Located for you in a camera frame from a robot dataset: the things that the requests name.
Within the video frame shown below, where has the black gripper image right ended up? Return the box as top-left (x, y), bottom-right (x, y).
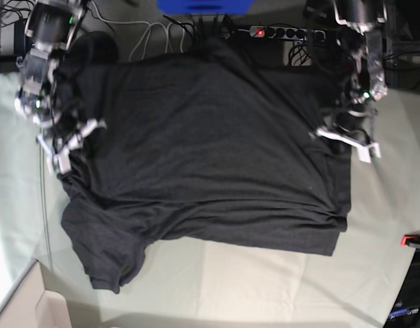
top-left (328, 109), bottom-right (371, 154)

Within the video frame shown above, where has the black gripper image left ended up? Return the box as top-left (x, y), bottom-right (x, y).
top-left (42, 109), bottom-right (87, 139)

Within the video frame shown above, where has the dark grey t-shirt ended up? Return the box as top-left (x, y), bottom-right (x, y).
top-left (60, 41), bottom-right (351, 293)

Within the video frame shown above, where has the robot arm image left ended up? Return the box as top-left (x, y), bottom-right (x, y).
top-left (14, 1), bottom-right (94, 156)

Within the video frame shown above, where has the black round stool seat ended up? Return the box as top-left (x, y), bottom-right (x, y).
top-left (68, 31), bottom-right (119, 64)

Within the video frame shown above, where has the black power strip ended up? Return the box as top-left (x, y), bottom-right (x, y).
top-left (249, 25), bottom-right (308, 42)

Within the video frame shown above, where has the right red black clamp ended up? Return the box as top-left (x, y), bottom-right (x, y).
top-left (401, 232), bottom-right (420, 251)

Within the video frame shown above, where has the blue box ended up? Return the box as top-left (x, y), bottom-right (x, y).
top-left (157, 0), bottom-right (253, 14)

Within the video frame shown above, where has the beige plastic bin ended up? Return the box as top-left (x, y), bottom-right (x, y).
top-left (0, 260), bottom-right (72, 328)

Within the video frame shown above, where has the light green table cloth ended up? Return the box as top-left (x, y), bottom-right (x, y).
top-left (0, 73), bottom-right (420, 327)

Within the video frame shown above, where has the white cable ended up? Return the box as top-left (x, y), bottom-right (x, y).
top-left (90, 0), bottom-right (197, 62)

